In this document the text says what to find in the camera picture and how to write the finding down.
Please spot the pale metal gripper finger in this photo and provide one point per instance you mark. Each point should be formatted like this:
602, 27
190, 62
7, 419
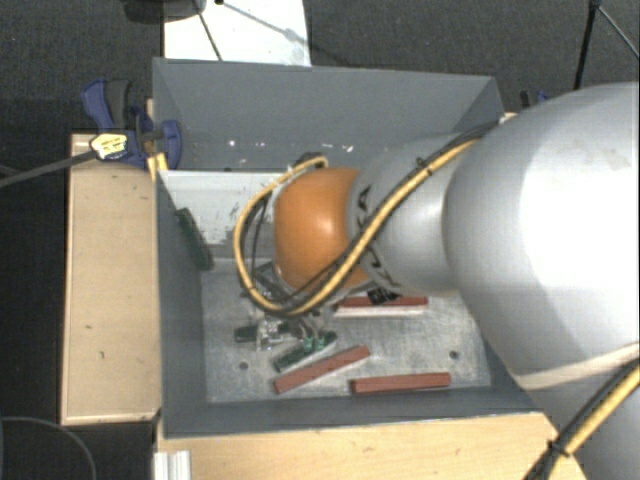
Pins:
270, 344
274, 325

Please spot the dark green block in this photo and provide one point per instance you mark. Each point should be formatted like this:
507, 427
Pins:
196, 240
246, 333
292, 357

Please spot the red-brown flat block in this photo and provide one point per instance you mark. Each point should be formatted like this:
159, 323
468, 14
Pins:
320, 370
400, 302
400, 383

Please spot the pale wood board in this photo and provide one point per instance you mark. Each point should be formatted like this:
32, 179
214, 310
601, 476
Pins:
110, 288

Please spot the grey metal bin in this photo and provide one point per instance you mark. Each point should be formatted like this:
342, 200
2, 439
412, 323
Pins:
310, 113

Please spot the black cylinder on white bracket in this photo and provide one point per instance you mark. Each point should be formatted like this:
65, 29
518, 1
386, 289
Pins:
381, 296

